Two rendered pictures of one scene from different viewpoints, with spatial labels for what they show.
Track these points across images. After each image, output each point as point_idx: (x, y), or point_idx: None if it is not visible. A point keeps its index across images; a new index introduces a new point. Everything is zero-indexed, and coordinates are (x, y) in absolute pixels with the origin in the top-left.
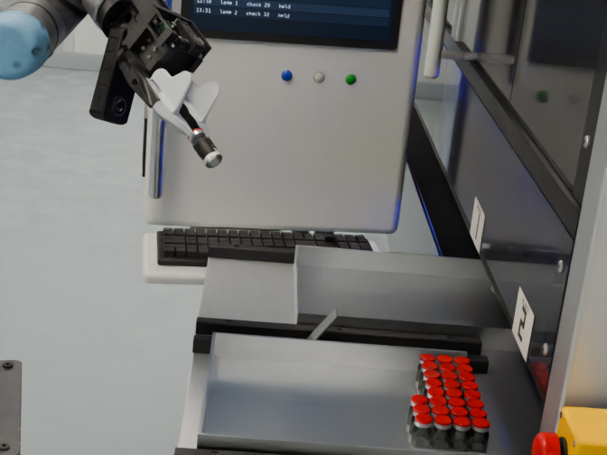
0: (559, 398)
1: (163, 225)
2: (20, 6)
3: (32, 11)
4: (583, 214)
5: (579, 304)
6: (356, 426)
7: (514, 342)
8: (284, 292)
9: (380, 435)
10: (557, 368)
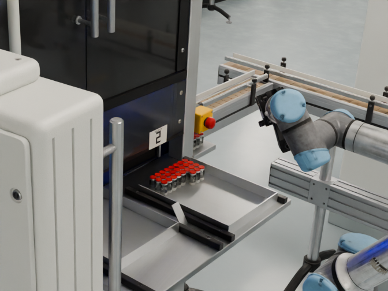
0: (194, 119)
1: None
2: (331, 116)
3: (326, 115)
4: (190, 67)
5: (196, 88)
6: (209, 192)
7: None
8: (148, 257)
9: (205, 187)
10: (190, 115)
